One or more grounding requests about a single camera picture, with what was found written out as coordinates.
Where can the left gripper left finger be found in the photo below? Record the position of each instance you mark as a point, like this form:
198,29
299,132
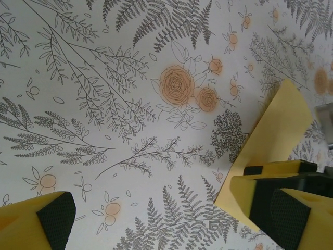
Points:
31,226

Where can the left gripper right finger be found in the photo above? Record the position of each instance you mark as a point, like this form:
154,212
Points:
307,226

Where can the yellow cloth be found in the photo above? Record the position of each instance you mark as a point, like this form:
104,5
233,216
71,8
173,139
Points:
281,125

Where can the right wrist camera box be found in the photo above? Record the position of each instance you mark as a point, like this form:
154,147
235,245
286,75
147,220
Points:
325,117

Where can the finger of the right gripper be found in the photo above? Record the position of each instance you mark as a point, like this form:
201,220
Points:
244,195
281,167

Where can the floral patterned tablecloth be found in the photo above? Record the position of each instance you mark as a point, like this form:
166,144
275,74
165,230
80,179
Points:
104,104

